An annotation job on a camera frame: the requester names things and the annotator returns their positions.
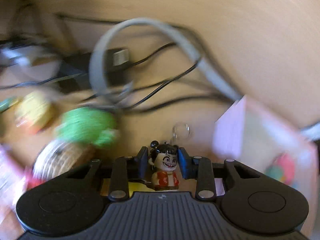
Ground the cartoon figurine keychain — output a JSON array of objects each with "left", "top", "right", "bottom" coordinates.
[{"left": 148, "top": 140, "right": 180, "bottom": 191}]

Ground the red strawberry plush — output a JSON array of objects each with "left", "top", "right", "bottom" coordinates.
[{"left": 26, "top": 107, "right": 118, "bottom": 189}]

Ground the pink cardboard box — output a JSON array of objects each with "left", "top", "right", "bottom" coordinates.
[{"left": 211, "top": 95, "right": 320, "bottom": 201}]

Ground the black power adapter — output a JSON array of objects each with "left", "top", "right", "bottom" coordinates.
[{"left": 57, "top": 47, "right": 132, "bottom": 94}]

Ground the grey looped cable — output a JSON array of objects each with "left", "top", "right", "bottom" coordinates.
[{"left": 88, "top": 17, "right": 245, "bottom": 103}]

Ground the black cable bundle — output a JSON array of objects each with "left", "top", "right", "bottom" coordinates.
[{"left": 0, "top": 12, "right": 241, "bottom": 116}]

